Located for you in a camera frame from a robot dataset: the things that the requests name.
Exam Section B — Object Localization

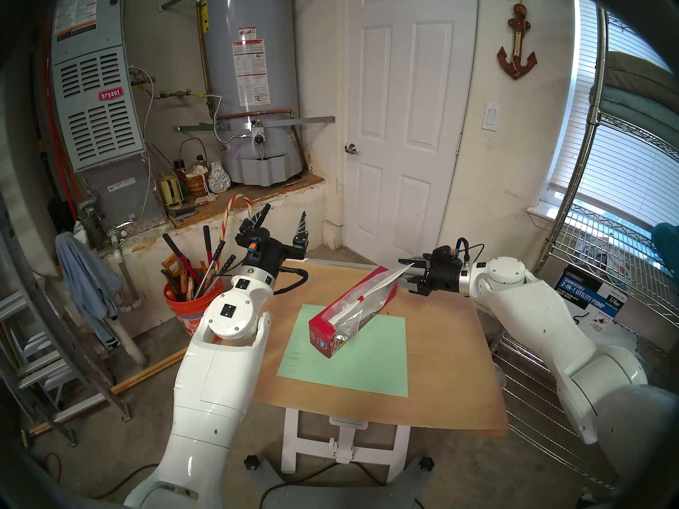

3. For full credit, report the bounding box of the white window sill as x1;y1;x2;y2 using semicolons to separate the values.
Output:
527;203;563;232

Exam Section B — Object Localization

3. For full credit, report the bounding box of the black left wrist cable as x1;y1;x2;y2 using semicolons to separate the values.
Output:
273;267;309;296

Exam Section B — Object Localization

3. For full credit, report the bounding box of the wooden ledge board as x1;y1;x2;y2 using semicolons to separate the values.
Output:
169;174;325;229

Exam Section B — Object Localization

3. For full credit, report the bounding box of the utility pump retail box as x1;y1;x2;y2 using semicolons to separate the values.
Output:
553;279;629;334

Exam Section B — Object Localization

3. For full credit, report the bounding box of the white pvc pipe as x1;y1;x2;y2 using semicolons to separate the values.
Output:
103;248;149;368

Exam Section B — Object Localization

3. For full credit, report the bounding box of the wicker basket with handle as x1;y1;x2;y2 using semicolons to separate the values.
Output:
179;138;210;198

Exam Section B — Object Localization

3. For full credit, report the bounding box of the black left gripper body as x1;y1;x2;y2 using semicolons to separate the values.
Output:
235;230;309;280

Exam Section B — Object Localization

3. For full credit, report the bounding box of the blue hanging towel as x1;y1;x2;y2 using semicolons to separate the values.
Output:
56;231;124;349

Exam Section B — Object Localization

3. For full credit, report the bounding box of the teal grey cushion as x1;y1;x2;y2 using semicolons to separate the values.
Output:
589;84;679;153

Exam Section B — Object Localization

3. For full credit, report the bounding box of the orange plastic bucket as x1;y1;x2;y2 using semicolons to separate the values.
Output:
163;280;223;338

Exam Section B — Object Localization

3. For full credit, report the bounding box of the window with white blinds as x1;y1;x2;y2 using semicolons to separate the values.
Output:
549;0;679;227

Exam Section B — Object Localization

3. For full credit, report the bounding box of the teal cloth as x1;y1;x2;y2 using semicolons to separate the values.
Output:
651;223;679;280

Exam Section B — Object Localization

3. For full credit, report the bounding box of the clear ziplock bag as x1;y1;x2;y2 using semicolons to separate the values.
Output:
310;263;415;357

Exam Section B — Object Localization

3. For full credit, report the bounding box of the chrome wire shelf rack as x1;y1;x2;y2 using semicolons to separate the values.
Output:
496;7;679;493

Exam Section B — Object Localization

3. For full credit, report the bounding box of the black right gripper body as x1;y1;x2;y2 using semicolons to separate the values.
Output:
422;245;472;297

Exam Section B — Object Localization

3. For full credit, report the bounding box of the white panel door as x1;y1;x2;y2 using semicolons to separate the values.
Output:
344;0;481;273

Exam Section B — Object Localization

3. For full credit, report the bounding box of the red cardboard box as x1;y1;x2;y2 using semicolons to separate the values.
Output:
309;266;398;359

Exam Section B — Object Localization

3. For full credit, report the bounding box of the grey water heater tank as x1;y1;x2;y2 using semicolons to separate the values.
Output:
199;0;306;188

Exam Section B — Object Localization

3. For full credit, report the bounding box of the green paper mat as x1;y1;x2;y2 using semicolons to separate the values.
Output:
277;304;409;398

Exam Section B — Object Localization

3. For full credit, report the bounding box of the yellow gas line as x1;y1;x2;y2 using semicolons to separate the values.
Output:
139;86;206;101

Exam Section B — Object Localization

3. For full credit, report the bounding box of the yellow tin canister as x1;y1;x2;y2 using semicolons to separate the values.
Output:
158;174;184;210

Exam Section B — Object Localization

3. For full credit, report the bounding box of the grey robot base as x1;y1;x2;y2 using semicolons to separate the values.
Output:
244;455;436;509

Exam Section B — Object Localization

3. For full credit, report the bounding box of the white table stand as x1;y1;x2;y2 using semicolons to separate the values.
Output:
280;407;412;482

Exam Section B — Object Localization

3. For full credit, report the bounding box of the aluminium step ladder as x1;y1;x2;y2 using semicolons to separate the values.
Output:
0;195;132;450

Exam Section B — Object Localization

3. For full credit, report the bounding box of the foil wrapped lump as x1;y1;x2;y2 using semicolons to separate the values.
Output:
208;162;232;194

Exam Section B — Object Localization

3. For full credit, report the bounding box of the olive grey cushion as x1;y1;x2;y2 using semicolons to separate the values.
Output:
605;51;679;100

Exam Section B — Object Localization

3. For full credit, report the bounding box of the grey bryant furnace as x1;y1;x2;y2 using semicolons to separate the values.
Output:
50;0;165;227

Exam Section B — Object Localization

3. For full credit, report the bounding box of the long wooden pole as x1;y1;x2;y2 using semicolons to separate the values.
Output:
24;348;189;437

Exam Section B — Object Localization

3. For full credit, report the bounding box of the brown anchor wall thermometer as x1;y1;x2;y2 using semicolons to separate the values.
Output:
497;0;538;80

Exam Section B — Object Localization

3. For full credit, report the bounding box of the white heater cable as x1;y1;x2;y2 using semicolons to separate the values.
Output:
204;94;250;144

